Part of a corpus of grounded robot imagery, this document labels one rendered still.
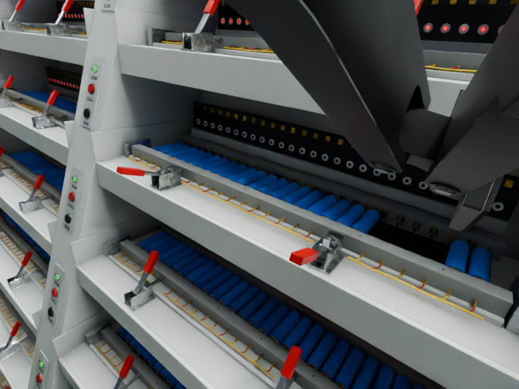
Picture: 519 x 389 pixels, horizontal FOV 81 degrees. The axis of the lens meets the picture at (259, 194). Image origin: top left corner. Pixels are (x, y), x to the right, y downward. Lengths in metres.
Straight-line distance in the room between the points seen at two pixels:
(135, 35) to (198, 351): 0.51
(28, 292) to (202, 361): 0.58
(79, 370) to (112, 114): 0.48
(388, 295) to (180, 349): 0.30
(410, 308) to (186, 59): 0.39
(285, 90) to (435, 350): 0.28
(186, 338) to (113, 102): 0.40
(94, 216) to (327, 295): 0.45
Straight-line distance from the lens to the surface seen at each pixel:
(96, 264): 0.65
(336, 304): 0.33
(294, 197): 0.42
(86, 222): 0.63
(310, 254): 0.27
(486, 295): 0.34
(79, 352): 0.77
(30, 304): 0.91
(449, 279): 0.34
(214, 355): 0.48
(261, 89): 0.37
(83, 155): 0.63
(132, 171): 0.43
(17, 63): 1.27
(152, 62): 0.52
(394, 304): 0.32
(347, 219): 0.39
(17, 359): 1.07
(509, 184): 0.44
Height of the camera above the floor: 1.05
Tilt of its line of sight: 10 degrees down
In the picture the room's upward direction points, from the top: 16 degrees clockwise
